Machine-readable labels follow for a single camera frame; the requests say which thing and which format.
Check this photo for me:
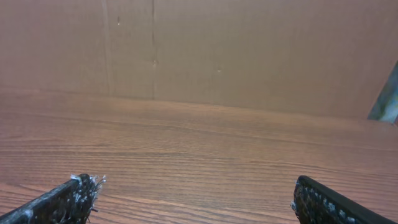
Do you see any colourful cloth at wall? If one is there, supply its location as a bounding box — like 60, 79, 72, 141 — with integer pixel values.
368, 63, 397, 124

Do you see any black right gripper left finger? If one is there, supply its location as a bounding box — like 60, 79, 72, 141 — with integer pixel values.
1, 174, 106, 224

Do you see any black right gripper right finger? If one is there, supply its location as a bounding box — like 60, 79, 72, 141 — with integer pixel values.
290, 175, 397, 224

